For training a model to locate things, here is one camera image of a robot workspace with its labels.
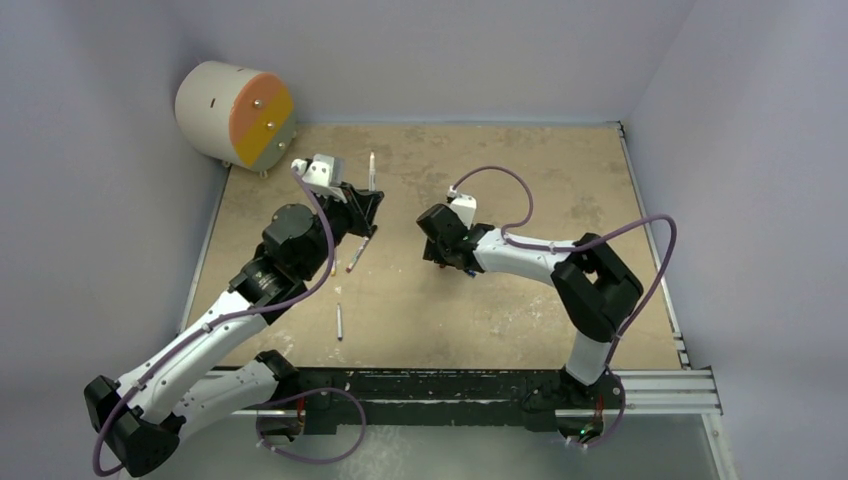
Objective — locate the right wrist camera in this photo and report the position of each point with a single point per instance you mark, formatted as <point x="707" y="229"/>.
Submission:
<point x="463" y="205"/>

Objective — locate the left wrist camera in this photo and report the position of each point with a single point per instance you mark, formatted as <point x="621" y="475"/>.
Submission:
<point x="323" y="174"/>

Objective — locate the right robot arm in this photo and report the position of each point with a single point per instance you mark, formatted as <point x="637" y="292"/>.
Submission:
<point x="598" y="290"/>

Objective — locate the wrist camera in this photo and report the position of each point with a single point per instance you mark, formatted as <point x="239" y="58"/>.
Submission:
<point x="323" y="174"/>
<point x="463" y="205"/>

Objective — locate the white pen black end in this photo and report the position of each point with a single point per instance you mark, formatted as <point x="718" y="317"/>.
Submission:
<point x="339" y="322"/>

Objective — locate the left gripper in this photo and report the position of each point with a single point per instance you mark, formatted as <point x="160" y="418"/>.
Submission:
<point x="359" y="209"/>

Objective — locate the round cabinet with coloured drawers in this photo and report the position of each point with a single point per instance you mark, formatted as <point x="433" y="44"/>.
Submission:
<point x="240" y="116"/>

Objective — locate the black base frame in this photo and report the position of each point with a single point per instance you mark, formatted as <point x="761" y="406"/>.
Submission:
<point x="539" y="401"/>

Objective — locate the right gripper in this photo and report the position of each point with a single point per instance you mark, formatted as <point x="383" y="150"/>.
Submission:
<point x="447" y="248"/>

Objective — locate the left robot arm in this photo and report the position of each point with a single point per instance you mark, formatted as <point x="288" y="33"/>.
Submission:
<point x="144" y="415"/>

